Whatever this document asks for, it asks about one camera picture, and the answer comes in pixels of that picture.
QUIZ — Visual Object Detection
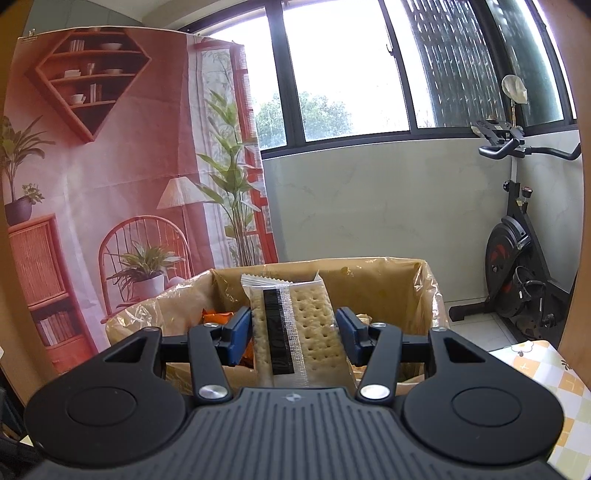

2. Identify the white plastic bag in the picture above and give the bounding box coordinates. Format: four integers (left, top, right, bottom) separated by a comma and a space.
502, 75, 528, 105

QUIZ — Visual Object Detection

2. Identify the clear cracker packet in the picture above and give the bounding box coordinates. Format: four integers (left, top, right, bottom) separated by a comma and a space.
241, 272, 359, 396

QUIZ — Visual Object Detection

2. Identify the dark framed window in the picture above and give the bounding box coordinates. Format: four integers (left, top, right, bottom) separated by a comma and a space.
203, 0, 581, 151

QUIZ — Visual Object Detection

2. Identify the printed backdrop cloth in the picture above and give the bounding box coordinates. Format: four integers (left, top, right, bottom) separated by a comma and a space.
0, 28, 280, 376

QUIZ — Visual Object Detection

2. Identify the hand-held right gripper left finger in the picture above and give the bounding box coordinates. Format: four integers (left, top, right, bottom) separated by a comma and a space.
99, 307, 254, 408

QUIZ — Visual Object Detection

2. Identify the black exercise bike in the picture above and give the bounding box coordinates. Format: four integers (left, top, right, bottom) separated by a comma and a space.
449, 117, 583, 345

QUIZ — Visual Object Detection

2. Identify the taped cardboard box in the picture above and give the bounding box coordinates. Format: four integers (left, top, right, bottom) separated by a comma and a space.
105, 257, 450, 398

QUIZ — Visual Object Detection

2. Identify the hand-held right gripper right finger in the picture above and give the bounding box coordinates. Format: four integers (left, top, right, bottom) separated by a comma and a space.
335, 307, 498, 408

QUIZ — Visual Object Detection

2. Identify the orange snack packet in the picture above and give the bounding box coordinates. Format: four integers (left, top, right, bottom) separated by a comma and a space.
202, 309, 256, 370

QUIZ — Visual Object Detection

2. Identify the checked floral tablecloth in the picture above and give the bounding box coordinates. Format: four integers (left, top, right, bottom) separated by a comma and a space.
488, 340, 591, 472

